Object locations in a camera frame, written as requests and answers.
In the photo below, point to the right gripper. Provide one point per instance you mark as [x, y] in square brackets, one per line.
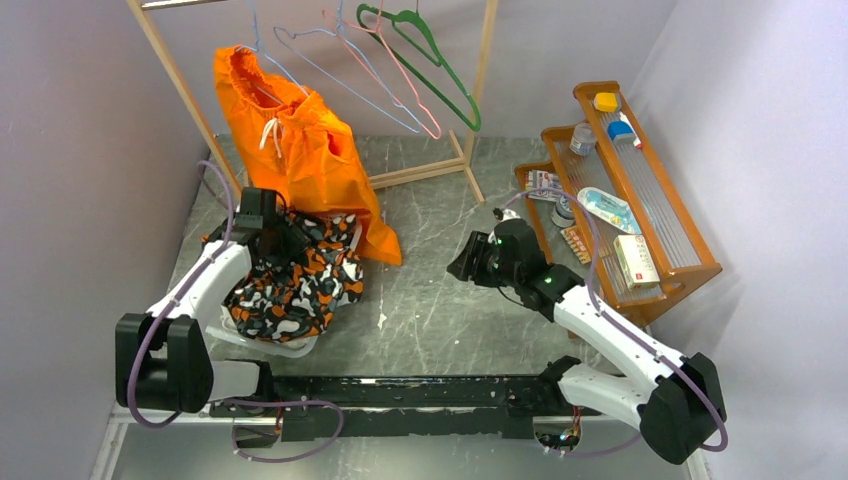
[466, 268]

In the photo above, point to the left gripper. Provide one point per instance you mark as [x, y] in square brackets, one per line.
[294, 241]

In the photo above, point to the patterned dark shorts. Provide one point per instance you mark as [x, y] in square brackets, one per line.
[298, 278]

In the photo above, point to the white plastic basket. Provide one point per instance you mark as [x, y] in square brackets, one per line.
[265, 344]

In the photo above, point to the blue wire hanger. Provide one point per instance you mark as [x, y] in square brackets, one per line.
[260, 47]
[329, 46]

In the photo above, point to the orange wooden shelf rack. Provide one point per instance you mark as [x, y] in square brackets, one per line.
[680, 254]

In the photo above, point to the pink hanger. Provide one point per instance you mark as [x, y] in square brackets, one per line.
[389, 75]

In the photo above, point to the white shorts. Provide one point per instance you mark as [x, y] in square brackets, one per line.
[227, 324]

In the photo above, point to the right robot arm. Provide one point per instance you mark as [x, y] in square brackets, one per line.
[674, 401]

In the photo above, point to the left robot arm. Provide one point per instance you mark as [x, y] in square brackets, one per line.
[161, 358]

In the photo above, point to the orange shorts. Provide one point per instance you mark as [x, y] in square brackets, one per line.
[291, 142]

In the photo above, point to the orange pill blister strip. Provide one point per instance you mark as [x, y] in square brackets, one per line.
[574, 239]

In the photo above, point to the snack packet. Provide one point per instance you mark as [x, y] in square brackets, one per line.
[543, 185]

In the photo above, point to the white red box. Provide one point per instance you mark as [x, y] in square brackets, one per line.
[635, 262]

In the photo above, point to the small plastic bottle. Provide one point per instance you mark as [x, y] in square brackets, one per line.
[583, 140]

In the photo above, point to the blue eraser block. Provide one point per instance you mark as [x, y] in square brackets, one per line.
[618, 131]

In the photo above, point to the red white marker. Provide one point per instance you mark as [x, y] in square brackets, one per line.
[636, 140]

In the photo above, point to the yellow sponge block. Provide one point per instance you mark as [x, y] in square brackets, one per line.
[608, 102]

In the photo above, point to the wooden clothes rack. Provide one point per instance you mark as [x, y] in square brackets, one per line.
[371, 20]

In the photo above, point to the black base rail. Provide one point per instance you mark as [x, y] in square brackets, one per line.
[313, 407]

